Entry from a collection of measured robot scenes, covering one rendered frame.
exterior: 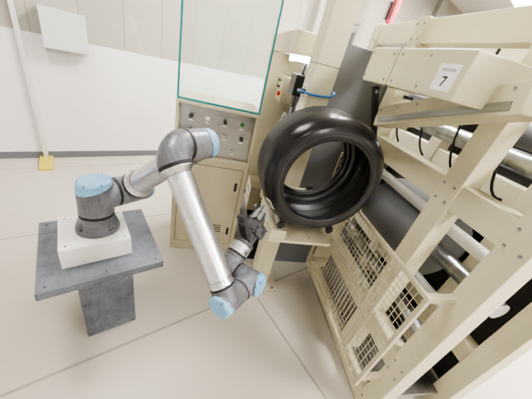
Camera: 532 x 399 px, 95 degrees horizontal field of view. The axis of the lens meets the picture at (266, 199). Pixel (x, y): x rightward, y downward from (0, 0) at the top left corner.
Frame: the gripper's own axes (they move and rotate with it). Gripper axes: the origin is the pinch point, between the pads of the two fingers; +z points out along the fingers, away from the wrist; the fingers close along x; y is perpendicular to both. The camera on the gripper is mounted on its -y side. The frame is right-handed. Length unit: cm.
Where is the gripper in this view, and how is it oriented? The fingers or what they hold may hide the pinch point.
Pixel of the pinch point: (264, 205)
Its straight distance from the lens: 113.4
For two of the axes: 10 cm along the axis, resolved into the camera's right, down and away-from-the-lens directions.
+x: 7.4, 1.8, -6.5
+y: 4.3, 6.1, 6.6
